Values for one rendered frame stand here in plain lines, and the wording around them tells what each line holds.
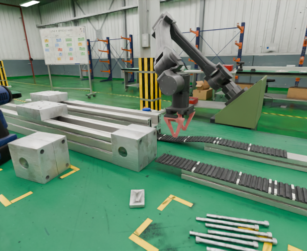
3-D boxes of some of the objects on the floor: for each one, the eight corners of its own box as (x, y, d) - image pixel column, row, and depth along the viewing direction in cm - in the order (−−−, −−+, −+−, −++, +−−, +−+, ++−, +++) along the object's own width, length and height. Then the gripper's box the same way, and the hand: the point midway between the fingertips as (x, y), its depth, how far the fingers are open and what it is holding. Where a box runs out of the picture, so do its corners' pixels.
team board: (46, 97, 615) (33, 27, 553) (57, 94, 660) (47, 30, 599) (88, 99, 575) (80, 24, 514) (97, 96, 621) (90, 27, 560)
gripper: (182, 93, 59) (181, 141, 64) (196, 87, 69) (194, 130, 74) (162, 91, 62) (162, 137, 67) (178, 86, 72) (177, 127, 77)
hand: (179, 131), depth 70 cm, fingers open, 8 cm apart
